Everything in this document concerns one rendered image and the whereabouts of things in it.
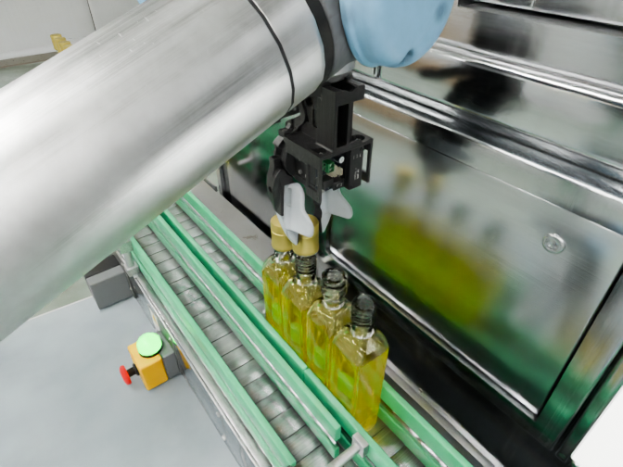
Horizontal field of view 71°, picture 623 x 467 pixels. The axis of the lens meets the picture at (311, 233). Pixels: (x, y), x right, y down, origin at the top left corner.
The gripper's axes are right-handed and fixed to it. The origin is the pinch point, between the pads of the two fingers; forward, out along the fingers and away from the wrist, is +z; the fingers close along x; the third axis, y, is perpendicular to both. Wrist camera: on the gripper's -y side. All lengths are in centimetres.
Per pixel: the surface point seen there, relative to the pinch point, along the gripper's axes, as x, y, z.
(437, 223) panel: 12.9, 10.5, -0.7
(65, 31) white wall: 84, -580, 90
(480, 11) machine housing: 15.2, 8.8, -24.5
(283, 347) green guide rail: -3.9, -0.9, 22.1
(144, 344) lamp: -19.5, -24.9, 33.2
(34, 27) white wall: 54, -580, 82
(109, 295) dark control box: -20, -50, 40
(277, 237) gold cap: -1.2, -4.9, 4.3
